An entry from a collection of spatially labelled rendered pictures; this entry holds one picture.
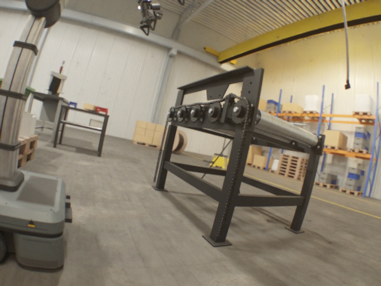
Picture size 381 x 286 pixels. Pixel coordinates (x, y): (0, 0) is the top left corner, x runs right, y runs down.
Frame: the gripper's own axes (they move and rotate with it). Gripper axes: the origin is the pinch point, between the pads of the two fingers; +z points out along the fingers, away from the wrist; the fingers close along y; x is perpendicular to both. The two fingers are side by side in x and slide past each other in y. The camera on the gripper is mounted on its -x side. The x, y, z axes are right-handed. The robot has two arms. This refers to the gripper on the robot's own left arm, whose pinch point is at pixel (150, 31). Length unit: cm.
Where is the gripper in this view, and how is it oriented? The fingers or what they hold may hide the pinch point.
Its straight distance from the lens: 135.8
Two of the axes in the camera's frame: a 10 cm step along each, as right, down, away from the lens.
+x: -8.2, 3.3, -4.7
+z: 2.2, 9.4, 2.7
